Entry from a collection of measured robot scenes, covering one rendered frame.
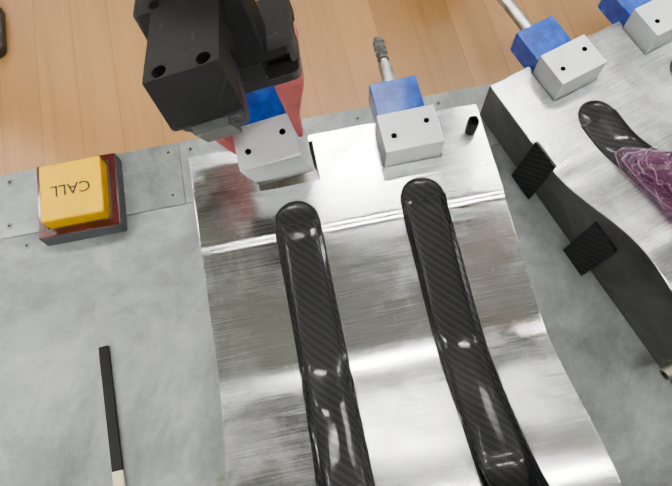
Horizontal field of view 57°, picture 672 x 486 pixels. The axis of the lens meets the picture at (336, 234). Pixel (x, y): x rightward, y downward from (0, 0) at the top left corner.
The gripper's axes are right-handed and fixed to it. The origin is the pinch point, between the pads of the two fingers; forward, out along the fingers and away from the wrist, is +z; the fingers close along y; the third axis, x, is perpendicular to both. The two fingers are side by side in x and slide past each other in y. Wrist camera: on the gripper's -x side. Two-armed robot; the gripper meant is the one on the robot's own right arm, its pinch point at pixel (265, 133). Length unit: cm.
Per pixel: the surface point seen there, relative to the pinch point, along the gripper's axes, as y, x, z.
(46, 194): -23.5, 5.7, 4.3
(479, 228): 14.6, -6.3, 10.9
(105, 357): -21.0, -8.0, 13.3
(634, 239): 26.2, -9.4, 13.5
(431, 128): 12.9, 0.4, 4.8
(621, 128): 30.5, 3.4, 14.3
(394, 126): 9.9, 1.0, 4.0
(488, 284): 14.0, -10.7, 12.7
